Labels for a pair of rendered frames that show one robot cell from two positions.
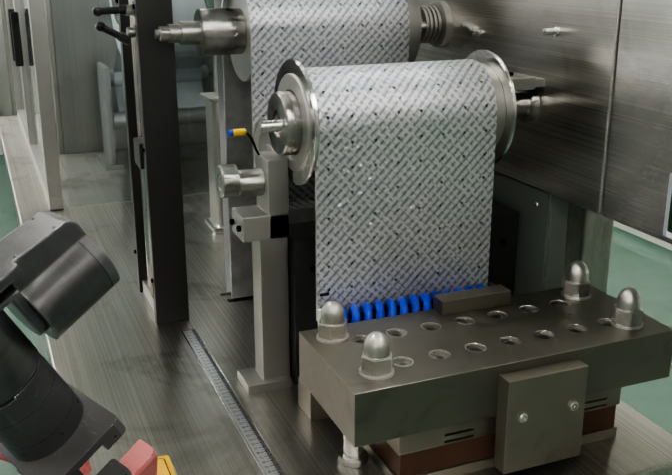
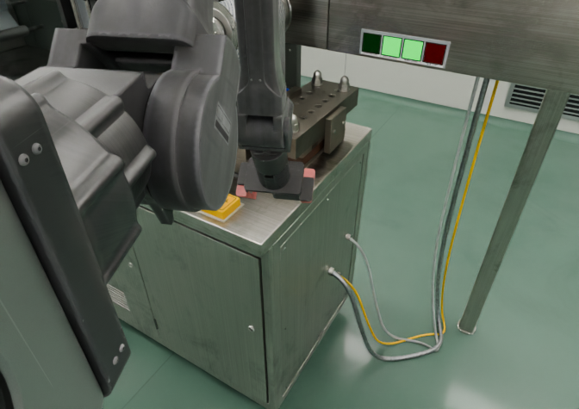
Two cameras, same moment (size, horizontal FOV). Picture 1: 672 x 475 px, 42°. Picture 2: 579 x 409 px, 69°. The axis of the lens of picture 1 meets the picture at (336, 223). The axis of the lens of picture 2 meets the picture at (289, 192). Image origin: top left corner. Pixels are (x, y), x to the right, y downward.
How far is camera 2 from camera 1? 0.57 m
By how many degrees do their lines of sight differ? 37
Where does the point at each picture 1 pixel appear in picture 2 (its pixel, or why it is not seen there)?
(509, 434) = (331, 139)
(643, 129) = (346, 12)
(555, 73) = not seen: outside the picture
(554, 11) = not seen: outside the picture
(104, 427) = (301, 167)
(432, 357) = (302, 119)
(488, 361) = (320, 114)
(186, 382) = not seen: hidden behind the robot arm
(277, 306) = not seen: hidden behind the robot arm
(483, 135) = (282, 24)
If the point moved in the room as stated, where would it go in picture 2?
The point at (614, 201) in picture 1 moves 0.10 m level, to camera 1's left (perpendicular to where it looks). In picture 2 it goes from (333, 43) to (308, 49)
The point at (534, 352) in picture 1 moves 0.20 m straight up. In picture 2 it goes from (330, 107) to (334, 36)
